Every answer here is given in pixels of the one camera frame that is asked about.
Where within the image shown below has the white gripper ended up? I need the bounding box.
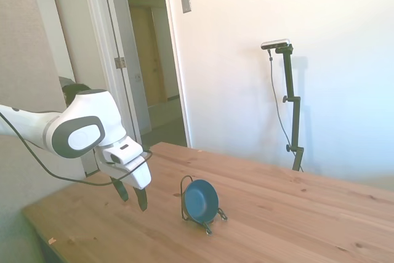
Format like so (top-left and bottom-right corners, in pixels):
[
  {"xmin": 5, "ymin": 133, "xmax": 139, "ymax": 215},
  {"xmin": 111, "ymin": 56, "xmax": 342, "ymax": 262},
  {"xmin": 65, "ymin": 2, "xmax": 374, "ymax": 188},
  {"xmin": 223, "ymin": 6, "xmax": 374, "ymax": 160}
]
[{"xmin": 94, "ymin": 148, "xmax": 153, "ymax": 212}]

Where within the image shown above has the blue bowl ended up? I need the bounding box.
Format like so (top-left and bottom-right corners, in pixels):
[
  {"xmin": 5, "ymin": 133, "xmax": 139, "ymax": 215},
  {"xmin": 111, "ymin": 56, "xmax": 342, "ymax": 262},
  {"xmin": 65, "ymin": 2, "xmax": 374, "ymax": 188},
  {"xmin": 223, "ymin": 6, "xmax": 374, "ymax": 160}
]
[{"xmin": 183, "ymin": 179, "xmax": 220, "ymax": 224}]

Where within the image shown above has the person's dark-haired head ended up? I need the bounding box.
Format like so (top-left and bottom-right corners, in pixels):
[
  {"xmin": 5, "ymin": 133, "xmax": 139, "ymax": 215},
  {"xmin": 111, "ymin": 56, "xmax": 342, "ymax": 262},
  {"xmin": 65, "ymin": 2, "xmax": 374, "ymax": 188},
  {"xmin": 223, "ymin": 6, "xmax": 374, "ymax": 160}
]
[{"xmin": 60, "ymin": 82, "xmax": 92, "ymax": 104}]

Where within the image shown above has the wooden hallway door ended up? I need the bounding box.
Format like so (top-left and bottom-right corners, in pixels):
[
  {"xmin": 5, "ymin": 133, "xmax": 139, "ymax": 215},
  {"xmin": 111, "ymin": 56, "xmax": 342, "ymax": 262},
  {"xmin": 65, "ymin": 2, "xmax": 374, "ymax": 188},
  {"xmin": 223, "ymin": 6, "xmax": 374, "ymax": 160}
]
[{"xmin": 129, "ymin": 6, "xmax": 169, "ymax": 108}]

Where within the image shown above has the white open door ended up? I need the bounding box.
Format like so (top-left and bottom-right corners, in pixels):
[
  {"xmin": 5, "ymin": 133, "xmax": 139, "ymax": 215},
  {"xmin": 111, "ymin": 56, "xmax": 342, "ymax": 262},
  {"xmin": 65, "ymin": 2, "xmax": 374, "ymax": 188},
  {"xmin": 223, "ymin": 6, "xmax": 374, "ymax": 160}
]
[{"xmin": 100, "ymin": 0, "xmax": 152, "ymax": 145}]

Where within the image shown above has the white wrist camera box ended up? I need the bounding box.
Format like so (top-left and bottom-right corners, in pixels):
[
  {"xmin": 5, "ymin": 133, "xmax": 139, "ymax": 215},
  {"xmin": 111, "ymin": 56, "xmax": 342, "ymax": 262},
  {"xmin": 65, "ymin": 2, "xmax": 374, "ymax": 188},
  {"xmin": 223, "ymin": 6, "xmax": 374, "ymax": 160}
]
[{"xmin": 102, "ymin": 139, "xmax": 145, "ymax": 169}]

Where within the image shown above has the black wire plate stand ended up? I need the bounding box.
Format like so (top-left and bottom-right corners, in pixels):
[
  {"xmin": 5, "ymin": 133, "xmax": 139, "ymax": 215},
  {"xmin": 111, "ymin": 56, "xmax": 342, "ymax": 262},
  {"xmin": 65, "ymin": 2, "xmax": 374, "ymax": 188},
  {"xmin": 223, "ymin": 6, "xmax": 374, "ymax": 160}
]
[{"xmin": 179, "ymin": 175, "xmax": 228, "ymax": 235}]

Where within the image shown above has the black camera stand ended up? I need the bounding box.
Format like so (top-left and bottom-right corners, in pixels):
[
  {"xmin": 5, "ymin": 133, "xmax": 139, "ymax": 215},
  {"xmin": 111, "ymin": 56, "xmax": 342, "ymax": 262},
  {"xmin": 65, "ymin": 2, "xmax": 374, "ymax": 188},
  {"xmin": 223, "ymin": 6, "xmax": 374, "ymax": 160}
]
[{"xmin": 274, "ymin": 44, "xmax": 305, "ymax": 172}]

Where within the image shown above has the silver black stereo camera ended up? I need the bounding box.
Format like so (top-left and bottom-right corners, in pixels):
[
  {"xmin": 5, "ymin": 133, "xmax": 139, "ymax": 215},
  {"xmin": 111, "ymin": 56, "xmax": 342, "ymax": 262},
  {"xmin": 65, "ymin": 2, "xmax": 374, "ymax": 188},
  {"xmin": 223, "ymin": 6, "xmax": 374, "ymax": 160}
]
[{"xmin": 260, "ymin": 38, "xmax": 292, "ymax": 51}]

